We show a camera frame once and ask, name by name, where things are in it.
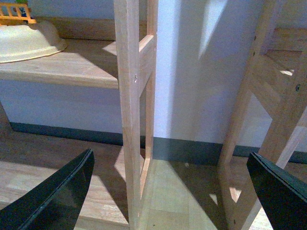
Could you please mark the orange toy fence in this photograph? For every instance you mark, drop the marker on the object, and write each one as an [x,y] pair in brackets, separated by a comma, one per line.
[15,13]

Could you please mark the cream plastic bowl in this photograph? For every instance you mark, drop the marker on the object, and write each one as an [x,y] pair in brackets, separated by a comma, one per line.
[29,41]

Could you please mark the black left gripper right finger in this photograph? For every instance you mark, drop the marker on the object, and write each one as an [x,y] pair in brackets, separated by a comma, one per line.
[282,196]

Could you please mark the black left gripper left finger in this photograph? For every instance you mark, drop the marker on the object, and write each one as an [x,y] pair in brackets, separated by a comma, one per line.
[55,204]

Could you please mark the wooden shelf unit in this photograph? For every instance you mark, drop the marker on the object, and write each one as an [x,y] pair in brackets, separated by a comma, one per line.
[115,193]
[276,74]

